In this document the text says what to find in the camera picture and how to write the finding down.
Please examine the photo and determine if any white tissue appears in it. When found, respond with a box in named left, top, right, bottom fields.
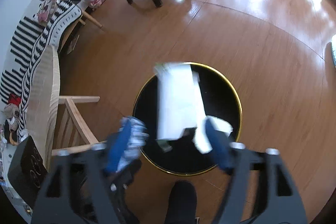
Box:
left=193, top=116, right=233, bottom=154

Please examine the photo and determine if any blue white wrapper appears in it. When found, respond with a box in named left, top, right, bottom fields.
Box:
left=116, top=116, right=149, bottom=172

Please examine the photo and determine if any white paper carton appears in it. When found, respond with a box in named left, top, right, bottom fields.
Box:
left=155, top=63, right=206, bottom=143

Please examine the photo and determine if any black gold-rimmed trash bin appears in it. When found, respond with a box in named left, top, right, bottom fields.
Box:
left=133, top=62, right=242, bottom=176

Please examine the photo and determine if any wooden oval table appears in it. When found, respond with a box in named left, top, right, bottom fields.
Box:
left=25, top=46, right=100, bottom=169

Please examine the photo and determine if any black shoe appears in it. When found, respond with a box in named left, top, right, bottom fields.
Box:
left=164, top=180, right=197, bottom=224

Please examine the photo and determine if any black box with gold print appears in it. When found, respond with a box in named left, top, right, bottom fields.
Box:
left=7, top=136, right=47, bottom=209

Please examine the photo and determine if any brown plush toy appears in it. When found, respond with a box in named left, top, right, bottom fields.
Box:
left=2, top=103, right=19, bottom=132

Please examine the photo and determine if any red black cushion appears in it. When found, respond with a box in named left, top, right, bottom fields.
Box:
left=8, top=93, right=21, bottom=106

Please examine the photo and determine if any black white striped sofa blanket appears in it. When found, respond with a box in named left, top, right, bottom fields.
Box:
left=1, top=0, right=82, bottom=131

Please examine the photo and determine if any pink cartoon cushion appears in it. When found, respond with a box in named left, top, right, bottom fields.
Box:
left=36, top=0, right=58, bottom=23

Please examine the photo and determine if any wooden sofa frame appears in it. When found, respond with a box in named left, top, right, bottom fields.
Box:
left=62, top=0, right=102, bottom=28

